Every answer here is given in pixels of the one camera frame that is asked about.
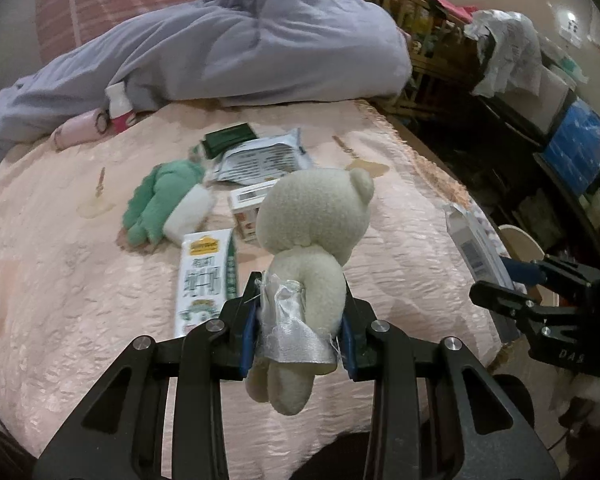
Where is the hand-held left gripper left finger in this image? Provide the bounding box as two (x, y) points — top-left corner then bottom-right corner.
(32, 271), (262, 480)

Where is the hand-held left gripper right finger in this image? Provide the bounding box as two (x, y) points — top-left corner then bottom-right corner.
(337, 280), (561, 480)

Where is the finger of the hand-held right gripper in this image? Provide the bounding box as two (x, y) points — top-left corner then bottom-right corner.
(501, 254), (600, 292)
(469, 281), (556, 341)

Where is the white box with black print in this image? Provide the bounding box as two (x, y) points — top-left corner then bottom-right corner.
(442, 202), (516, 293)

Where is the white plush bear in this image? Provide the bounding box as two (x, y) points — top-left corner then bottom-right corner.
(243, 166), (376, 417)

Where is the white and blue snack bag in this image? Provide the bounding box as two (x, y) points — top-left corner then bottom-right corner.
(207, 127), (315, 183)

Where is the white round stool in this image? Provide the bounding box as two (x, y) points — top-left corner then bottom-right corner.
(497, 224), (546, 263)

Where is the long white and green box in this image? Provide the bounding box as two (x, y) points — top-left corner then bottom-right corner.
(174, 228), (238, 339)

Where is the white box with rainbow circle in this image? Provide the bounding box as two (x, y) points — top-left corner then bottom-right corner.
(228, 178), (281, 244)

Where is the green plush toy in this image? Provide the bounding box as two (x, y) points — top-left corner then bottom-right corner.
(121, 159), (217, 247)

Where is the white storage box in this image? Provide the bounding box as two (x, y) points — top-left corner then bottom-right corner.
(535, 65), (578, 133)

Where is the dark green packet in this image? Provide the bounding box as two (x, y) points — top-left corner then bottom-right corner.
(201, 122), (258, 158)

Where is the pink fringed tablecloth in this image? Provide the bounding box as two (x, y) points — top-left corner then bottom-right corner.
(0, 97), (513, 461)

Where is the white crumpled cloth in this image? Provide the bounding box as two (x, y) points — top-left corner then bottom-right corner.
(462, 10), (546, 98)

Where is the wooden crib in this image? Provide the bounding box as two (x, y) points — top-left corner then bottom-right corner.
(357, 0), (476, 116)

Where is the white bottle with pink label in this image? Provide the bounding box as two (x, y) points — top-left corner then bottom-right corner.
(105, 82), (137, 133)

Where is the pink cylindrical bottle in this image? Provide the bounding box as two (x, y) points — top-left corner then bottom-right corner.
(55, 110), (112, 152)

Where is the red cloth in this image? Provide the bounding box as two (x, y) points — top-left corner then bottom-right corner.
(427, 0), (481, 23)

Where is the grey garment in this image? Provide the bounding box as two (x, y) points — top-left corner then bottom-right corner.
(0, 0), (413, 176)

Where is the white wall socket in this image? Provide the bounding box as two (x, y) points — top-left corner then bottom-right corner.
(560, 7), (586, 48)

